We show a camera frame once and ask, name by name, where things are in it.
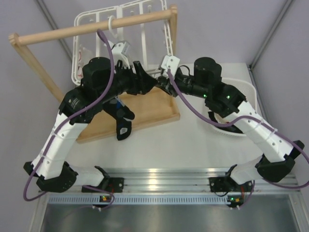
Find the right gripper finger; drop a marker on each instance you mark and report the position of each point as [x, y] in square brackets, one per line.
[167, 88]
[162, 80]

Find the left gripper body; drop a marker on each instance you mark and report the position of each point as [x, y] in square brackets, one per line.
[124, 80]

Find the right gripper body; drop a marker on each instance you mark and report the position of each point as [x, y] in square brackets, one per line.
[186, 85]

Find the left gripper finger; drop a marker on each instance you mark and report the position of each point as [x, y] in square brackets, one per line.
[146, 84]
[141, 74]

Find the white plastic clip hanger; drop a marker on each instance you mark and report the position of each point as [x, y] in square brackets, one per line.
[149, 42]

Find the black blue sports sock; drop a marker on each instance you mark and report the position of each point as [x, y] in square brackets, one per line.
[122, 115]

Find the white sock with red trim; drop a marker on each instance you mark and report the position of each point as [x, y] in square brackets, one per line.
[84, 56]

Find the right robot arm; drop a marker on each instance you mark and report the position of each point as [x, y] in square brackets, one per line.
[278, 152]

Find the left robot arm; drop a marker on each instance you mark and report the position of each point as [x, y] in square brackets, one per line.
[102, 81]

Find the white perforated sock basket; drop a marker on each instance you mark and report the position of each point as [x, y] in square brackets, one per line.
[250, 92]

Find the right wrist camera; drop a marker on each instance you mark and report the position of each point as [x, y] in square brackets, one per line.
[169, 63]

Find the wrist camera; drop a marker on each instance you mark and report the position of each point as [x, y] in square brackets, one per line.
[120, 52]
[169, 63]

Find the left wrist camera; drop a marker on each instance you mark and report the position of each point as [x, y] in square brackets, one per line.
[120, 52]

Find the aluminium mounting rail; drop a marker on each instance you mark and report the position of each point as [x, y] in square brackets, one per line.
[185, 181]

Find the white slotted cable duct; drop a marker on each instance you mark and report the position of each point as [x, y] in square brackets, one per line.
[145, 199]

